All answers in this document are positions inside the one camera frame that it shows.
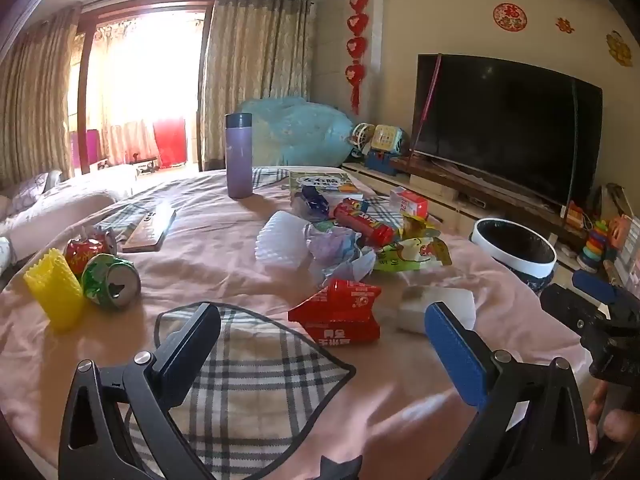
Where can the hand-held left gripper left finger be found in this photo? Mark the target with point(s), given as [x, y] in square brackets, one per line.
[192, 340]

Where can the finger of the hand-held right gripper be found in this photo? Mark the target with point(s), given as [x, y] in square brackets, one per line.
[567, 306]
[595, 286]

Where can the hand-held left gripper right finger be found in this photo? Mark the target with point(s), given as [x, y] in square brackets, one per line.
[455, 355]

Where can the white rimmed waste bin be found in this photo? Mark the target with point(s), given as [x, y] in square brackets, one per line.
[515, 255]

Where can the crushed red carton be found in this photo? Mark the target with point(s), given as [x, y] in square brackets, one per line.
[340, 310]

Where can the blue snack wrapper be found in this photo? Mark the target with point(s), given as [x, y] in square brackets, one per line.
[312, 204]

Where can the person's right hand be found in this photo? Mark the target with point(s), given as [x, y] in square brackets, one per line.
[617, 422]

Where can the white tissue pack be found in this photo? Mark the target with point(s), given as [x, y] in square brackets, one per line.
[415, 310]

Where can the colourful wooden toy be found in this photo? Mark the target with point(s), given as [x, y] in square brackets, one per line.
[577, 217]

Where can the pink bedspread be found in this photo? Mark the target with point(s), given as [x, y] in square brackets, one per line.
[210, 270]

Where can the crushed green can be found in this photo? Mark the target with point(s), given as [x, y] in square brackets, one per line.
[107, 280]

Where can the green snack packet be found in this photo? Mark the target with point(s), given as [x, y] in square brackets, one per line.
[415, 255]

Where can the brown wooden board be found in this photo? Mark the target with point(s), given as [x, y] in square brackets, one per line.
[147, 227]

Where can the crushed red can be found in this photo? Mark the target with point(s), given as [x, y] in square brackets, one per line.
[85, 252]

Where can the yellow ridged plastic block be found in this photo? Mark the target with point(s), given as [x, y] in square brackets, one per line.
[52, 290]

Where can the crumpled clear plastic bag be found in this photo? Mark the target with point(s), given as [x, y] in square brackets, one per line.
[335, 252]

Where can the red and white carton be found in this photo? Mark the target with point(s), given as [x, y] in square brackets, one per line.
[410, 202]

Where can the red snack tube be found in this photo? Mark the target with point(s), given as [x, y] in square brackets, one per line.
[362, 222]

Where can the black flat television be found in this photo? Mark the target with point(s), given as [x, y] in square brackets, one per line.
[505, 125]

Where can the purple thermos bottle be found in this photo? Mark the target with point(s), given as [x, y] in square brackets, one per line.
[239, 160]

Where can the red hanging cloth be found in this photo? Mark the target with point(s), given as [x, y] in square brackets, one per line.
[170, 142]

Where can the blue toy vehicle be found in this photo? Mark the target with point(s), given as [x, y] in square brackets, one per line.
[381, 162]

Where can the green children's book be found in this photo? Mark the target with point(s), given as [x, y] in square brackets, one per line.
[330, 182]

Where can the patterned pillow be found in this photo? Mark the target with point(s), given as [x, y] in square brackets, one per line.
[32, 192]

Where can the light blue bean bag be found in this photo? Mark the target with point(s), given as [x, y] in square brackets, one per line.
[295, 130]

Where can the white ball cage toy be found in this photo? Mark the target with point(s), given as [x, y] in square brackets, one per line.
[363, 136]

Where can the pink stick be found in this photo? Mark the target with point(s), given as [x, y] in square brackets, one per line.
[430, 95]

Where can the beige patterned curtain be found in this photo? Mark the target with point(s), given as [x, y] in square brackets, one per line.
[35, 105]
[255, 75]

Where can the red hanging knot decoration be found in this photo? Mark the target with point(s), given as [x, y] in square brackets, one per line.
[357, 50]

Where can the yellow wall sticker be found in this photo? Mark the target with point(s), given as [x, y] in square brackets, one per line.
[619, 49]

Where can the small red wall sticker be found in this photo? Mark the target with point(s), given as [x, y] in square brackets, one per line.
[565, 25]

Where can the round red wall sticker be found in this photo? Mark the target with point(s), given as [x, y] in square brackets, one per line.
[510, 17]

